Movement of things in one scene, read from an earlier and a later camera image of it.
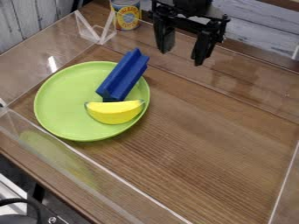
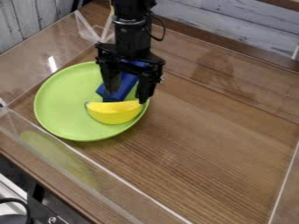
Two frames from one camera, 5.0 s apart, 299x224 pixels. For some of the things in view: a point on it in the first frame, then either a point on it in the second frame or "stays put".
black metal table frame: [57, 209] stays put
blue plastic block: [119, 80] stays put
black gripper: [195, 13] -> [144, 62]
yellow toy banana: [113, 112] stays put
